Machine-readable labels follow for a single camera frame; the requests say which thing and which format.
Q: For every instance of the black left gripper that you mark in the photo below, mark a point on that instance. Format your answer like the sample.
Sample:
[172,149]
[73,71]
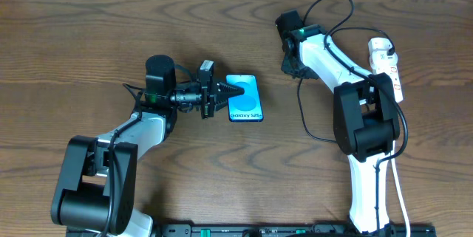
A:
[207,97]

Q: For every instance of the blue Galaxy smartphone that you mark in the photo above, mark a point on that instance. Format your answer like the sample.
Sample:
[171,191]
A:
[246,107]

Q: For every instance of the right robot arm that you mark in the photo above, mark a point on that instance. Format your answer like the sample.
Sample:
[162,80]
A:
[365,120]

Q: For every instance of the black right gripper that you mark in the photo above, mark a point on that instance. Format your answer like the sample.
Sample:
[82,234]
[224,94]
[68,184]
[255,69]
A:
[289,67]

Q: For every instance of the white power strip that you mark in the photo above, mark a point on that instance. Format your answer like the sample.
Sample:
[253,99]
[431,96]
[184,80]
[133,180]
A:
[392,71]

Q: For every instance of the white USB charger adapter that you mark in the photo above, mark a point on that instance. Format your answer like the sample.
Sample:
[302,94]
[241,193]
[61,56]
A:
[382,54]

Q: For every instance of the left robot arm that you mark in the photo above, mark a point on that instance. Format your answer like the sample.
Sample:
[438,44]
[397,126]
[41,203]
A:
[95,192]

